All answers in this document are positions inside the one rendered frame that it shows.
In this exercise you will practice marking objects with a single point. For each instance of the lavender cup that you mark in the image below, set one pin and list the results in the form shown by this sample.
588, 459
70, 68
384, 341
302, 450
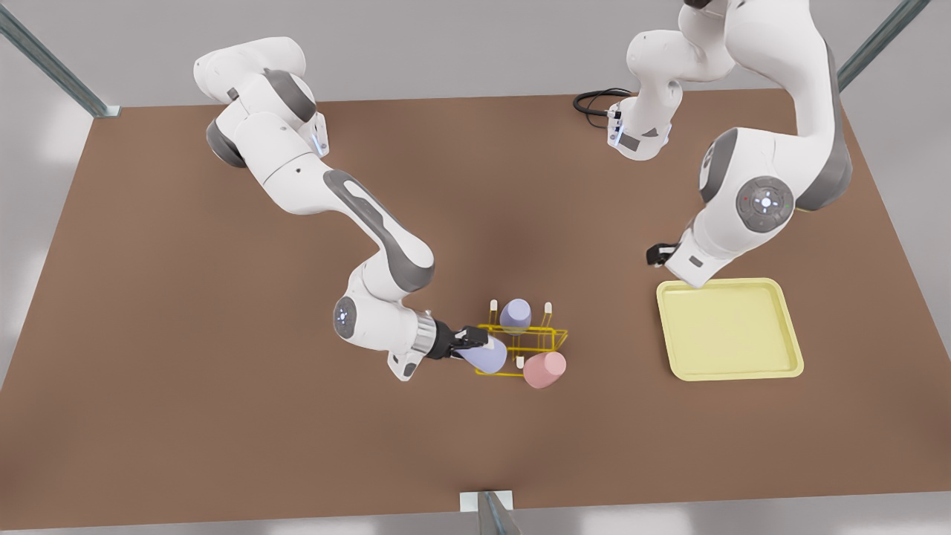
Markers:
515, 314
487, 357

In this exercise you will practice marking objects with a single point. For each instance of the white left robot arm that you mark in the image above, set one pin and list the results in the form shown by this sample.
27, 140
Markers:
773, 141

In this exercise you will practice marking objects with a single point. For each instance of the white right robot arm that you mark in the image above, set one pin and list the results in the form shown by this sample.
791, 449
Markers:
297, 171

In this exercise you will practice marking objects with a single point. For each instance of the pink cup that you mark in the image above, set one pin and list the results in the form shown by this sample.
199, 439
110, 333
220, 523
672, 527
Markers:
544, 369

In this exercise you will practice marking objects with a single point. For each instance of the pale yellow square tray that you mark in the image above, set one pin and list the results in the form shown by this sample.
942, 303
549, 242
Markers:
728, 328

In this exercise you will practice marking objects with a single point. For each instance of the silver frame post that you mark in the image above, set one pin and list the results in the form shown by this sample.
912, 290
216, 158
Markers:
880, 41
52, 67
490, 513

